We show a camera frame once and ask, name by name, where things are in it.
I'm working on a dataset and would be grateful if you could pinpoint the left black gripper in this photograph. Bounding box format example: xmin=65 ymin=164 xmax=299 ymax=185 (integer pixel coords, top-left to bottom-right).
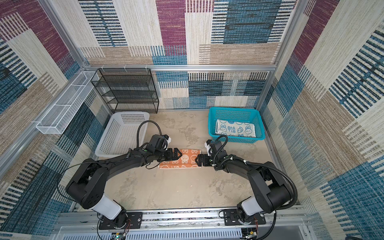
xmin=154 ymin=147 xmax=183 ymax=162

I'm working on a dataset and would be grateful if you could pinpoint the orange bear print towel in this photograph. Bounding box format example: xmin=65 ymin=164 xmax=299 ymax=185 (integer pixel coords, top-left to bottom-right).
xmin=159 ymin=149 xmax=201 ymax=170

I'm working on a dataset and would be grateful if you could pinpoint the teal bicycle print towel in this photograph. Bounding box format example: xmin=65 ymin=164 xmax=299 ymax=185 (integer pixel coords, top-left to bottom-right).
xmin=215 ymin=120 xmax=256 ymax=138

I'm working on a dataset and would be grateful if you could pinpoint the teal plastic basket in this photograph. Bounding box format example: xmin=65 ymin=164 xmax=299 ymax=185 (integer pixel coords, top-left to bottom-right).
xmin=208 ymin=107 xmax=266 ymax=144

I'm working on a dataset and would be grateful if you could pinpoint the white plastic laundry basket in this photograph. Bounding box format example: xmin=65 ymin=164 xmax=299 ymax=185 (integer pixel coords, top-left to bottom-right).
xmin=95 ymin=112 xmax=150 ymax=159

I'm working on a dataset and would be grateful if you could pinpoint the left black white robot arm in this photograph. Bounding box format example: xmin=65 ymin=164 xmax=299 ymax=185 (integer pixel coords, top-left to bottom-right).
xmin=66 ymin=133 xmax=183 ymax=229

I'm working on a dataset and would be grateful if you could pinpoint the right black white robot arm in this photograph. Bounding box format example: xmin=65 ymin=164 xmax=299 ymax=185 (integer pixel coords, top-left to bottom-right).
xmin=195 ymin=135 xmax=298 ymax=240

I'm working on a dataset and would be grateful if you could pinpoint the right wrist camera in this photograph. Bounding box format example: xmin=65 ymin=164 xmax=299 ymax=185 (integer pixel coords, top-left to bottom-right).
xmin=205 ymin=140 xmax=222 ymax=156

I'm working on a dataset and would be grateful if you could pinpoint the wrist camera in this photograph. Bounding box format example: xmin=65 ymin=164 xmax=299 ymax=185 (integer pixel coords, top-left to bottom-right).
xmin=149 ymin=135 xmax=172 ymax=151
xmin=205 ymin=140 xmax=222 ymax=156

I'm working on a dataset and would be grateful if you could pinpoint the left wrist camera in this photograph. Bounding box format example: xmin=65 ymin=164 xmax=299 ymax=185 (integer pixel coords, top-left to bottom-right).
xmin=149 ymin=135 xmax=172 ymax=151

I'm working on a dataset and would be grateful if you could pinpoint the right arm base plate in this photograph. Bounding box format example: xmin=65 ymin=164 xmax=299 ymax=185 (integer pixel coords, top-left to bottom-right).
xmin=219 ymin=209 xmax=266 ymax=226

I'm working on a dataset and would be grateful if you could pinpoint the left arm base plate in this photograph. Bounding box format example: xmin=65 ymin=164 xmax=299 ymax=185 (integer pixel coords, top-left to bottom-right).
xmin=98 ymin=212 xmax=143 ymax=230

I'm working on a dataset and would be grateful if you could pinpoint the black wire shelf rack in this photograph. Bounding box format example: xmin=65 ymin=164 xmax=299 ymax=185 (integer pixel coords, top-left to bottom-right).
xmin=91 ymin=68 xmax=159 ymax=114

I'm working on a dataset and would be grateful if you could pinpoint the aluminium mounting rail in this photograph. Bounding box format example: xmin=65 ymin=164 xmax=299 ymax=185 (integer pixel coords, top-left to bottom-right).
xmin=52 ymin=205 xmax=310 ymax=234

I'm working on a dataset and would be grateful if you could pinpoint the white wire mesh tray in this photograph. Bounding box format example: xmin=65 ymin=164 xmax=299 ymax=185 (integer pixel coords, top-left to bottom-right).
xmin=36 ymin=71 xmax=95 ymax=135

